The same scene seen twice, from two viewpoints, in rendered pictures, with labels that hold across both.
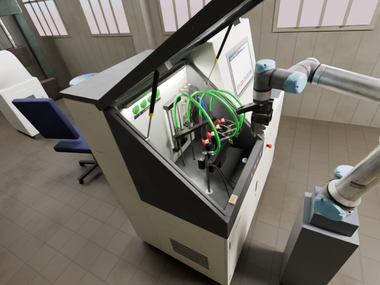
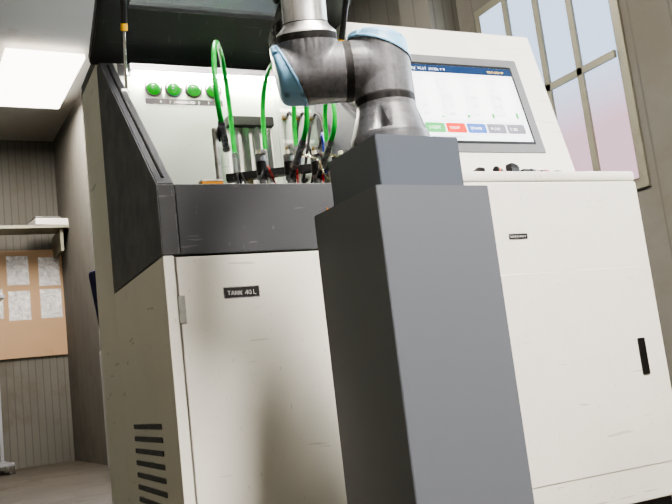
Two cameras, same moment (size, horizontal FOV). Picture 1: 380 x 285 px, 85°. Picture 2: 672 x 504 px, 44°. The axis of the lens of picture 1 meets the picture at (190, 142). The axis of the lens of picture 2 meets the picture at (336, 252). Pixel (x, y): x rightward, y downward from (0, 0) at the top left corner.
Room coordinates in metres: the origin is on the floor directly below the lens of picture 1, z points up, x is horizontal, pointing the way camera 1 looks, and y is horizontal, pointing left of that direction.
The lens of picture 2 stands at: (-0.86, -1.33, 0.48)
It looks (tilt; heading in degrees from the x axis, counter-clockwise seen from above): 9 degrees up; 30
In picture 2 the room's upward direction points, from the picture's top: 7 degrees counter-clockwise
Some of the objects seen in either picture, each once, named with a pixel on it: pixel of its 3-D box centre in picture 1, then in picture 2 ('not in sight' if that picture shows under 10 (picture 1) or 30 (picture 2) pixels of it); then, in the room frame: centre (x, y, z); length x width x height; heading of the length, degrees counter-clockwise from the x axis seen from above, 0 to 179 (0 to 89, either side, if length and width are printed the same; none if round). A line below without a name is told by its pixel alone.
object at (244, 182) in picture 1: (245, 180); (303, 217); (0.81, -0.30, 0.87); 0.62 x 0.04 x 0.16; 146
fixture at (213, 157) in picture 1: (216, 153); not in sight; (1.04, -0.17, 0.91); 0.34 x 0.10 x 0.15; 146
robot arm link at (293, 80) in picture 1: (289, 80); not in sight; (0.72, -0.41, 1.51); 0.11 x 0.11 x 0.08; 36
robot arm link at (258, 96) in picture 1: (262, 93); not in sight; (0.79, -0.33, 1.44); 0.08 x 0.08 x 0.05
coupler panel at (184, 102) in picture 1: (186, 100); (301, 146); (1.29, -0.02, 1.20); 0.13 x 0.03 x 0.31; 146
